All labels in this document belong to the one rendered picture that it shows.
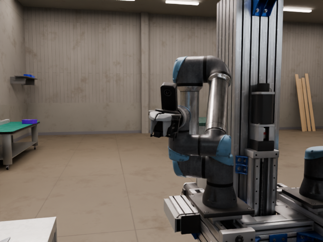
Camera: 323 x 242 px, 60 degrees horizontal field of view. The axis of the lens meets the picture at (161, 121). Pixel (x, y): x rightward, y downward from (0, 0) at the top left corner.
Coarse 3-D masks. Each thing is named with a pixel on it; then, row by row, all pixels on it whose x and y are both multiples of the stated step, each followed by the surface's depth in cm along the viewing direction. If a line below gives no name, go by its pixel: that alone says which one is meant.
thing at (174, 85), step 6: (162, 84) 81; (168, 84) 81; (174, 84) 81; (162, 90) 81; (168, 90) 80; (174, 90) 80; (162, 96) 82; (168, 96) 81; (174, 96) 81; (162, 102) 84; (168, 102) 83; (174, 102) 82; (162, 108) 85; (168, 108) 84; (174, 108) 84
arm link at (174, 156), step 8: (184, 136) 97; (192, 136) 97; (168, 144) 100; (176, 144) 97; (184, 144) 96; (192, 144) 95; (168, 152) 100; (176, 152) 97; (184, 152) 97; (192, 152) 96; (176, 160) 98; (184, 160) 98
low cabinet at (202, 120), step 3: (201, 117) 893; (204, 117) 893; (201, 120) 778; (204, 120) 778; (201, 123) 708; (204, 123) 709; (201, 126) 708; (204, 126) 709; (201, 129) 708; (204, 129) 710; (201, 132) 709; (204, 132) 710
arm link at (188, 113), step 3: (183, 108) 96; (186, 108) 100; (186, 111) 96; (189, 111) 102; (186, 114) 94; (189, 114) 100; (189, 117) 99; (186, 120) 94; (189, 120) 101; (186, 123) 97; (183, 126) 96; (186, 126) 97; (180, 129) 96; (183, 129) 96; (186, 129) 97
